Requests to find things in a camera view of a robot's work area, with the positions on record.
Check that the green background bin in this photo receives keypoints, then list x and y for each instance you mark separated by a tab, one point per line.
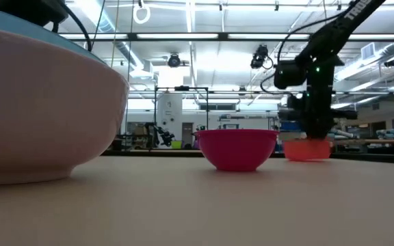
176	144

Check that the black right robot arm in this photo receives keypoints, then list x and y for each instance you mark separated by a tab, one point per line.
334	30

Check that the black overhead camera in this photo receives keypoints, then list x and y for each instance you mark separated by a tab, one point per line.
259	56

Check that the black background robot arm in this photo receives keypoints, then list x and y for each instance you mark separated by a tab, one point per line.
163	135

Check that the black overhead frame bar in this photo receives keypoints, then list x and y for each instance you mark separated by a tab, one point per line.
183	36

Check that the white cylindrical tank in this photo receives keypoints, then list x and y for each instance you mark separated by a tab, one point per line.
169	116

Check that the round black ceiling camera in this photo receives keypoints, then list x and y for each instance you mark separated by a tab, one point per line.
174	61

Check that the large pink bowl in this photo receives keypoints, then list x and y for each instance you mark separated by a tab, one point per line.
43	112

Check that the wooden background table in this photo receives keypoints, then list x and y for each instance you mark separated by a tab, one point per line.
375	141

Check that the teal blue bowl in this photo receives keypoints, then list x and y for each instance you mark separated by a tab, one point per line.
19	25

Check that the small orange bowl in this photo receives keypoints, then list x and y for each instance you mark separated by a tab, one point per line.
303	150

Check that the magenta plastic bowl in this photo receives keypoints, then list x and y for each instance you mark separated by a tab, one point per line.
237	150

